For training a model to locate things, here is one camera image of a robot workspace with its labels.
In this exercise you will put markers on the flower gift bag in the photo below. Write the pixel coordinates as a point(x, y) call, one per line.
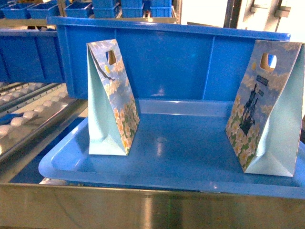
point(113, 117)
point(265, 124)

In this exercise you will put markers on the roller conveyor rails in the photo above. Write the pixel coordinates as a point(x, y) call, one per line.
point(32, 114)

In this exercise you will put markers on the blue plastic tray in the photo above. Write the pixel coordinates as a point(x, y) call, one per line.
point(179, 145)

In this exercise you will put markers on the large blue plastic bin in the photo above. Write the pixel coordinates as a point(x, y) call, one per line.
point(163, 61)

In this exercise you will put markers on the blue bin at left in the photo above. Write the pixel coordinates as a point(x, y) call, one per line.
point(30, 56)

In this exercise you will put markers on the steel front rail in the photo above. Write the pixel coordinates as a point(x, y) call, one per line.
point(69, 207)

